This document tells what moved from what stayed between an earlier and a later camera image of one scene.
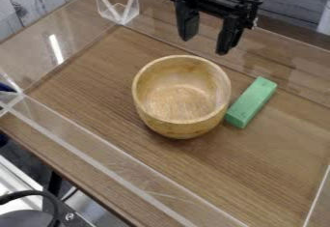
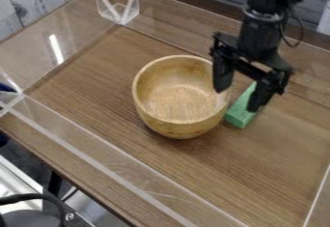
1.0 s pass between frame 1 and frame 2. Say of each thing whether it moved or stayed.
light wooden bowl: stayed
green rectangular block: stayed
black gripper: moved
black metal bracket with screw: stayed
